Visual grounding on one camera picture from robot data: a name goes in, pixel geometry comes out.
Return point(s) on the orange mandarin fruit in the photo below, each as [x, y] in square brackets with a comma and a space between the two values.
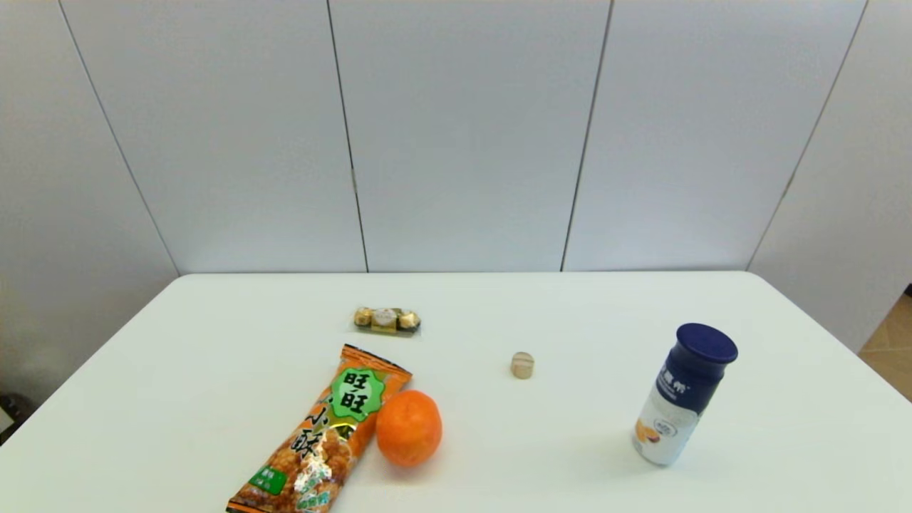
[408, 427]

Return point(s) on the gold foil chocolate pack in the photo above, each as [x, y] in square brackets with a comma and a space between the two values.
[387, 320]

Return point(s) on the small wooden cylinder block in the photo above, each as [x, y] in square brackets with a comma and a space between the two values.
[522, 365]

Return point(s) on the orange rice cracker snack bag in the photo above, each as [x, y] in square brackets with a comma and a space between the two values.
[320, 445]

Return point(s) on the white bottle with blue cap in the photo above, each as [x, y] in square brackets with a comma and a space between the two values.
[680, 399]

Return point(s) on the dark object on floor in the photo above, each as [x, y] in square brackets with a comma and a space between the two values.
[10, 413]

